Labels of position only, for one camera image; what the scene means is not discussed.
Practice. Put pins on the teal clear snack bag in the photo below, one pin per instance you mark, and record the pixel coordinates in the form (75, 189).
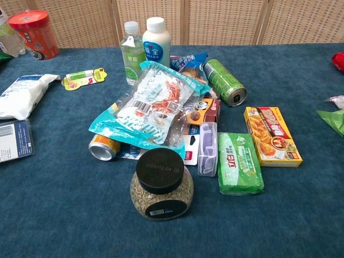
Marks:
(150, 107)

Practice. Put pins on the blue snack packet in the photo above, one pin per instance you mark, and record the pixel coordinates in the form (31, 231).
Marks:
(188, 63)

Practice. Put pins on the white powder bag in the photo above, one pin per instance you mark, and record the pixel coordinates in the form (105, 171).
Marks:
(22, 94)

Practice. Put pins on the green plastic bag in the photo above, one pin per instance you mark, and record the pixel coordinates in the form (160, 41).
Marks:
(333, 119)

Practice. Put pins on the white red hang card package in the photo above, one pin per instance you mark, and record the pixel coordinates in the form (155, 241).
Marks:
(190, 149)

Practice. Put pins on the clear floss pick box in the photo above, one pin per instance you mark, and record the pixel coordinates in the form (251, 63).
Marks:
(207, 149)

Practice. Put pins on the brown panda snack box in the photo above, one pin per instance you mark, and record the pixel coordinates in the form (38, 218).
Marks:
(208, 110)

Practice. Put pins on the glass jar with black lid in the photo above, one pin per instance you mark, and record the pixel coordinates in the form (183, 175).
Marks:
(161, 185)

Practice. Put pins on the green drink can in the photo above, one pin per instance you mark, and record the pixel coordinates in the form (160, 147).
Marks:
(224, 80)

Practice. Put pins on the orange drink can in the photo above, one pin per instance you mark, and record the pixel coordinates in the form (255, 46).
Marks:
(103, 149)

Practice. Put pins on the green soap bar package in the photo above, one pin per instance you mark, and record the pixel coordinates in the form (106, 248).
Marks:
(238, 164)

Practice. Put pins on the clear bottle green label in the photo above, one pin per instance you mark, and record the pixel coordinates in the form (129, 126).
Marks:
(131, 53)

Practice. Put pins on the white yogurt bottle blue label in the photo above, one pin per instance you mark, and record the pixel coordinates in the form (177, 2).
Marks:
(157, 43)

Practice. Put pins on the yellow curry box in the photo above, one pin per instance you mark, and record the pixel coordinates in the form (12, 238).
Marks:
(272, 135)

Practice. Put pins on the lip balm blister card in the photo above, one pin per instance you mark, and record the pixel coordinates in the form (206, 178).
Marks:
(84, 78)

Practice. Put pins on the rattan folding screen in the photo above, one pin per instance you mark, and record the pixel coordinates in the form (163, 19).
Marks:
(223, 21)

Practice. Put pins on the blue table cloth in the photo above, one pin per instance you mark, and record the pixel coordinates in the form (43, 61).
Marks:
(80, 209)

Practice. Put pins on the dark blue card package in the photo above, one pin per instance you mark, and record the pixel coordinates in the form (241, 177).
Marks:
(14, 140)

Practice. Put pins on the red cup noodle container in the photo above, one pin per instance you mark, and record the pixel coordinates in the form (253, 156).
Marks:
(36, 35)

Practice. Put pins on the clear white plastic wrapper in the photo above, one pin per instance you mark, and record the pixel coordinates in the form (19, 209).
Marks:
(336, 101)

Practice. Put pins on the green package corner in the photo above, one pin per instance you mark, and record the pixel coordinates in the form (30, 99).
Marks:
(3, 59)

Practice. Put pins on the clear lime drink bottle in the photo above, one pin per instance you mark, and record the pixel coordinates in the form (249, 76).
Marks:
(9, 37)

